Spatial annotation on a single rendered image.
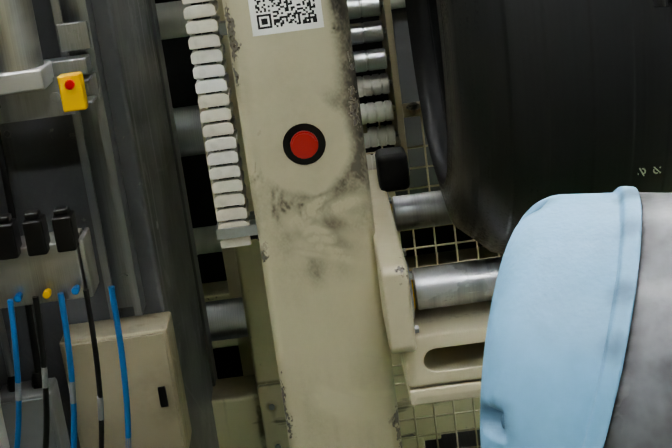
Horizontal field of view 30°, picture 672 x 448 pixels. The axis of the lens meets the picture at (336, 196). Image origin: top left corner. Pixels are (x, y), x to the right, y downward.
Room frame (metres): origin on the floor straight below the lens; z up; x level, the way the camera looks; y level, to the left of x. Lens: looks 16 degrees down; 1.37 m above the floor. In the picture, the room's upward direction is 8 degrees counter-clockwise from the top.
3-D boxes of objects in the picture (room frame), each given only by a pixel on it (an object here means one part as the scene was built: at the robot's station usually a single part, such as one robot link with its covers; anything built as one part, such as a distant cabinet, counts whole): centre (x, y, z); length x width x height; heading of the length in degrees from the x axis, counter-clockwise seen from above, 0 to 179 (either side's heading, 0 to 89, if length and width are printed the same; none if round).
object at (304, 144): (1.31, 0.03, 1.06); 0.03 x 0.02 x 0.03; 90
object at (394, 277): (1.40, -0.05, 0.90); 0.40 x 0.03 x 0.10; 0
